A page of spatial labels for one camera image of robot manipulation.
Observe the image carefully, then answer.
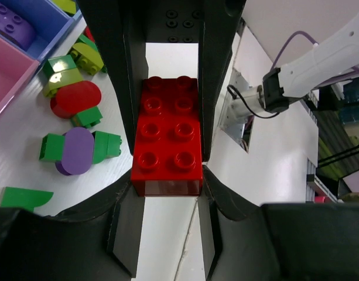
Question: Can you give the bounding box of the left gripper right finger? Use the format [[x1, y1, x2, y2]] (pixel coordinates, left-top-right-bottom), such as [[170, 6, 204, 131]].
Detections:
[[198, 1, 246, 161]]

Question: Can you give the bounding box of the purple-blue bin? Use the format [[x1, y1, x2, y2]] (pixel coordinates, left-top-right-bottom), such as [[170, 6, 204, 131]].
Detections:
[[0, 1, 81, 62]]

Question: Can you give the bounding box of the purple lego brick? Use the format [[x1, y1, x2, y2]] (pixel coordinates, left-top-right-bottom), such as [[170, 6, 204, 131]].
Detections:
[[0, 3, 36, 51]]

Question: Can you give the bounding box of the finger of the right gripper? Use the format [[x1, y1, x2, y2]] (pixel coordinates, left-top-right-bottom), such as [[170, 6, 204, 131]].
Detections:
[[198, 165, 258, 278], [56, 171, 144, 277]]

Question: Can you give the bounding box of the red lego brick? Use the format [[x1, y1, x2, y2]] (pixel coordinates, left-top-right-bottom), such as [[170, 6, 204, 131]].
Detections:
[[131, 76, 203, 197]]

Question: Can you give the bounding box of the green and lime lego stack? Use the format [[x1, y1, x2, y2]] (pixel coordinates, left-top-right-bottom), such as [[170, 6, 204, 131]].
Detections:
[[0, 187, 54, 212]]

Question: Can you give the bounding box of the purple oval green lego cluster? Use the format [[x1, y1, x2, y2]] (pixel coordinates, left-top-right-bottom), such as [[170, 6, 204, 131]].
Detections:
[[39, 127, 122, 176]]

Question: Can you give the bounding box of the large pink bin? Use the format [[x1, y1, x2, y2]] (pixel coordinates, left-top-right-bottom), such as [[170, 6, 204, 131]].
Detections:
[[0, 37, 39, 113]]

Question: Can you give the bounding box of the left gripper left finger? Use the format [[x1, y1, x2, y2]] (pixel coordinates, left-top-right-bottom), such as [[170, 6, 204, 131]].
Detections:
[[76, 0, 148, 156]]

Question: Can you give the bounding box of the lime lego brick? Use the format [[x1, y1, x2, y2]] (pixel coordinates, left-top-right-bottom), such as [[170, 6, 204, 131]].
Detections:
[[52, 0, 77, 16]]

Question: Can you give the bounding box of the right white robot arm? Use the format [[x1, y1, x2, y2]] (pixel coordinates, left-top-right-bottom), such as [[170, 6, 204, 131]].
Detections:
[[47, 11, 359, 280]]

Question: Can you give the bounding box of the red oval lime lego cluster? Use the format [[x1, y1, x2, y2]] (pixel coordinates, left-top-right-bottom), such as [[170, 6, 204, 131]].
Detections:
[[42, 55, 102, 128]]

